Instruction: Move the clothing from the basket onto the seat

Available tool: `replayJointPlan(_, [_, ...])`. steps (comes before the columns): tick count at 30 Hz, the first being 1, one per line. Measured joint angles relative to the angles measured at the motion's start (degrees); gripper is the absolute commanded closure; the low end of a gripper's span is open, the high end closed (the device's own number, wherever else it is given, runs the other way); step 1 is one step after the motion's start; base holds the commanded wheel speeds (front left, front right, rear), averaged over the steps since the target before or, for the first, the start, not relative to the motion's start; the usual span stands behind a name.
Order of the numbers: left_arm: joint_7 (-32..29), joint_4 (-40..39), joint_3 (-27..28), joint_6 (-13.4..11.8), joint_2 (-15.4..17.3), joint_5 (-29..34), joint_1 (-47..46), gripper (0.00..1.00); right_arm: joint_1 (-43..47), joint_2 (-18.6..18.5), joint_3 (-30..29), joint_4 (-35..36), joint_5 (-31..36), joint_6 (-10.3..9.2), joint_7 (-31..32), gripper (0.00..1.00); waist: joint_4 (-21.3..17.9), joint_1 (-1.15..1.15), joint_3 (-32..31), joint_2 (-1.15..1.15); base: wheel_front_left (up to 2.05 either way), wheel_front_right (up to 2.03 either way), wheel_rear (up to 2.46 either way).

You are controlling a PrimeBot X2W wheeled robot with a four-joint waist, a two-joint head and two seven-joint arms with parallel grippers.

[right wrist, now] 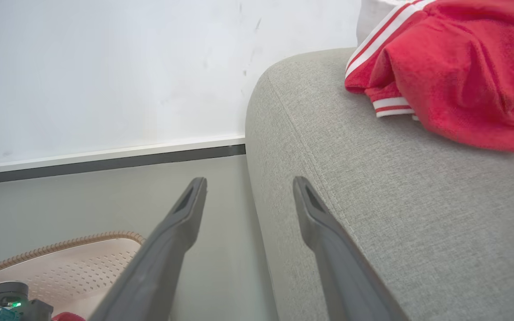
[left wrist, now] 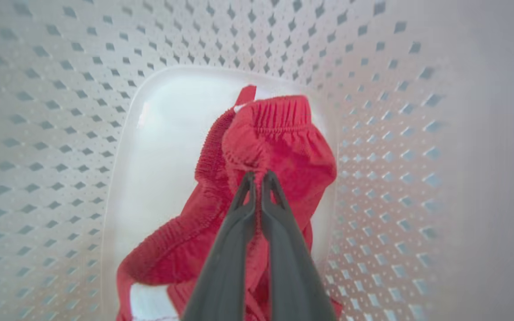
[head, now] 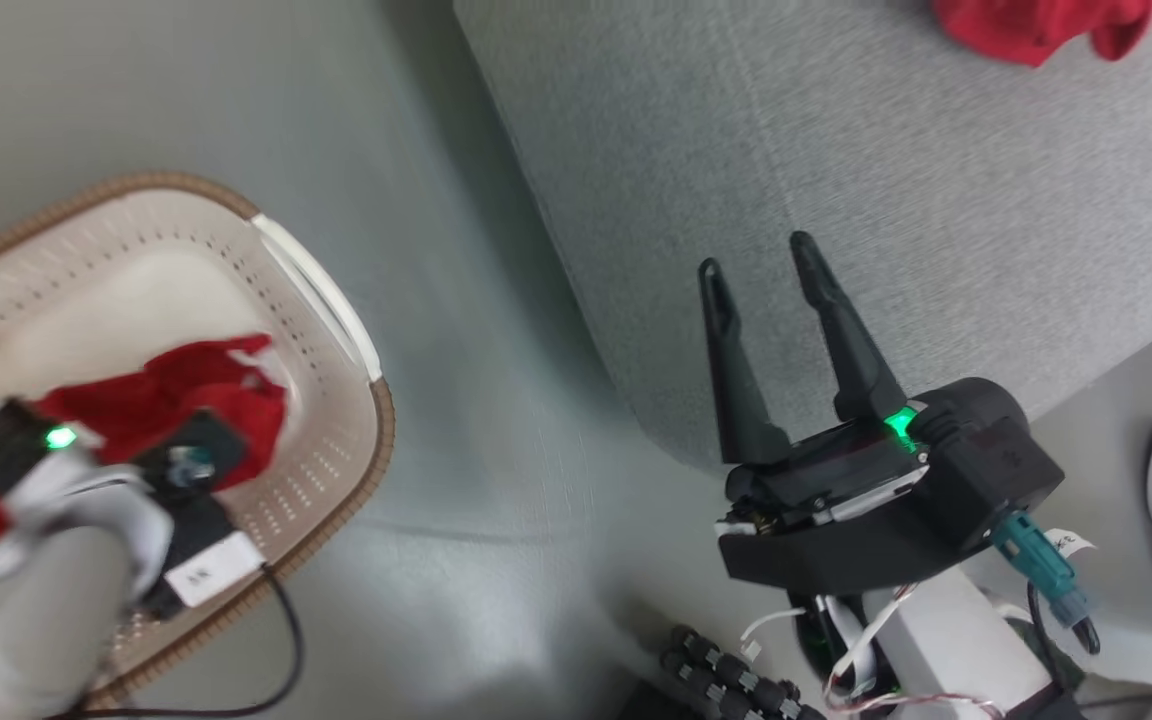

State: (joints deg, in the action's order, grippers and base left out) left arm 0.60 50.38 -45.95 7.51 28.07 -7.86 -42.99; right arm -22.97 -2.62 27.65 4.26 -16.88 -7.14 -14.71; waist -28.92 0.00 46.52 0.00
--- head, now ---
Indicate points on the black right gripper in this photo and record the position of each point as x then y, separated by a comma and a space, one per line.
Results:
836, 520

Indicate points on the cream perforated laundry basket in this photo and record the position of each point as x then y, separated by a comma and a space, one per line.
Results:
326, 400

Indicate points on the small white connector label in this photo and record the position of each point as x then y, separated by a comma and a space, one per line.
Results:
1071, 543

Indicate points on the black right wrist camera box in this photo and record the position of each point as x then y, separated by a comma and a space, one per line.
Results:
996, 470

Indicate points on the grey fabric sofa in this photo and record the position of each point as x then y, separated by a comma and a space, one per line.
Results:
736, 130

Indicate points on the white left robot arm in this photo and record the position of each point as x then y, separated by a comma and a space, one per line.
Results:
26, 620

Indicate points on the red and white garment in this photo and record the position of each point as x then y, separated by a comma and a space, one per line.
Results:
196, 390

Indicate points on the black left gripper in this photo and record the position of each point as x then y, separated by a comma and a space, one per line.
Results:
11, 445

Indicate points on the plain red garment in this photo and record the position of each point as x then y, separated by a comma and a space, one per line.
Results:
1026, 25

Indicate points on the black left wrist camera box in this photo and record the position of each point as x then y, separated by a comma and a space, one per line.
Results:
191, 460

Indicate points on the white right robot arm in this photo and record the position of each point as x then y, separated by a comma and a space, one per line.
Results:
956, 650

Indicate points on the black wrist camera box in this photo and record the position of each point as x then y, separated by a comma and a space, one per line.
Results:
191, 460
996, 470

